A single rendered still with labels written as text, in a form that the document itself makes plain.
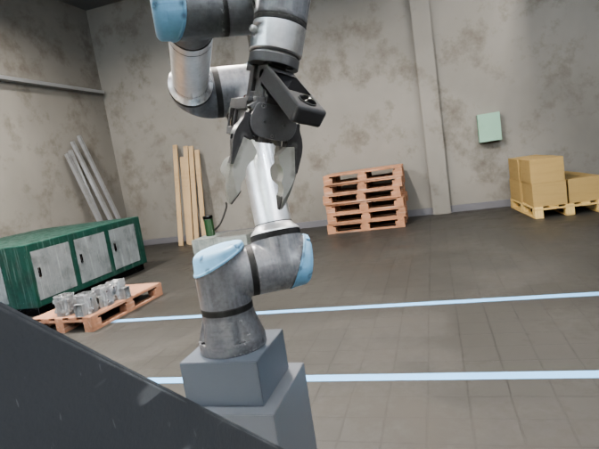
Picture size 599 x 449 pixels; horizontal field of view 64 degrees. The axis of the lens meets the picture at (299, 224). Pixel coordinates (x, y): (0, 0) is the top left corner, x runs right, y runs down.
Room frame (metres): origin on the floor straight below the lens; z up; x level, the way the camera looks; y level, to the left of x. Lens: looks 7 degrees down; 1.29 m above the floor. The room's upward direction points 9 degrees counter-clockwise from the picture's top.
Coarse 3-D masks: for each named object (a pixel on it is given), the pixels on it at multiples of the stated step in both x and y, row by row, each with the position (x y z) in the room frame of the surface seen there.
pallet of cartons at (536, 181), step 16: (512, 160) 7.56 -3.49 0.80; (528, 160) 6.65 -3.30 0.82; (544, 160) 6.56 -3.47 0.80; (560, 160) 6.51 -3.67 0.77; (512, 176) 7.66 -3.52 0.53; (528, 176) 6.73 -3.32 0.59; (544, 176) 6.56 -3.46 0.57; (560, 176) 6.51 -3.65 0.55; (576, 176) 6.69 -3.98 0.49; (592, 176) 6.45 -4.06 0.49; (512, 192) 7.73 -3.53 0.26; (528, 192) 6.87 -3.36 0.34; (544, 192) 6.57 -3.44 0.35; (560, 192) 6.52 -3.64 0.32; (576, 192) 6.50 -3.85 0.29; (592, 192) 6.45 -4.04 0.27; (528, 208) 7.15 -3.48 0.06; (544, 208) 6.54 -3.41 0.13; (560, 208) 6.94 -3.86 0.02; (592, 208) 6.59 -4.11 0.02
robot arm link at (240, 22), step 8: (232, 0) 0.74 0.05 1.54; (240, 0) 0.74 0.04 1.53; (248, 0) 0.75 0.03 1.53; (232, 8) 0.74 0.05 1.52; (240, 8) 0.74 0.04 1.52; (248, 8) 0.75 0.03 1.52; (232, 16) 0.75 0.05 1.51; (240, 16) 0.75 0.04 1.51; (248, 16) 0.75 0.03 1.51; (232, 24) 0.75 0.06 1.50; (240, 24) 0.76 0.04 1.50; (248, 24) 0.76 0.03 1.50; (232, 32) 0.77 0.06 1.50; (240, 32) 0.77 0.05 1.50; (248, 32) 0.78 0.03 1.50
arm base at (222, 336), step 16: (208, 320) 0.99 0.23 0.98; (224, 320) 0.98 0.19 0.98; (240, 320) 0.99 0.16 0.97; (256, 320) 1.02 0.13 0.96; (208, 336) 0.99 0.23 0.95; (224, 336) 0.97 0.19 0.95; (240, 336) 0.99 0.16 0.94; (256, 336) 1.00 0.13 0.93; (208, 352) 0.98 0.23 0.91; (224, 352) 0.96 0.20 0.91; (240, 352) 0.97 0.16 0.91
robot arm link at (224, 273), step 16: (240, 240) 1.05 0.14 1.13; (208, 256) 0.99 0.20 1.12; (224, 256) 0.99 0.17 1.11; (240, 256) 1.01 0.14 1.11; (208, 272) 0.98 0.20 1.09; (224, 272) 0.98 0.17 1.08; (240, 272) 0.99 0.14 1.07; (256, 272) 1.00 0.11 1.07; (208, 288) 0.99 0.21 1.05; (224, 288) 0.98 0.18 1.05; (240, 288) 0.99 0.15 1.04; (256, 288) 1.01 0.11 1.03; (208, 304) 0.99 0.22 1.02; (224, 304) 0.98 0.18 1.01; (240, 304) 0.99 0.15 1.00
